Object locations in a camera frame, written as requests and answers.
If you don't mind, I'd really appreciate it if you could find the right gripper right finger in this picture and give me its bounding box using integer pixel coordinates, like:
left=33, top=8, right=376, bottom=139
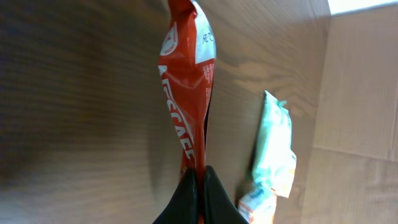
left=203, top=166, right=248, bottom=224

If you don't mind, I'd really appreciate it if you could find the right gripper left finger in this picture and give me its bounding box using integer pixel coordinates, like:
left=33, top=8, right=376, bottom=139
left=153, top=169, right=199, bottom=224

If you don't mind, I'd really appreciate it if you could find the mint green wipes packet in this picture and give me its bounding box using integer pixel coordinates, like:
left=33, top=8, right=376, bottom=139
left=252, top=90, right=297, bottom=198

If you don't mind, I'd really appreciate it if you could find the red snack bar wrapper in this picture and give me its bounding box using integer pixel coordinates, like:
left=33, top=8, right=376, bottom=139
left=158, top=0, right=216, bottom=181

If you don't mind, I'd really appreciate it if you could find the brown cardboard box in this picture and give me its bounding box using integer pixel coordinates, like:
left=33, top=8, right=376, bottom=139
left=301, top=4, right=397, bottom=223

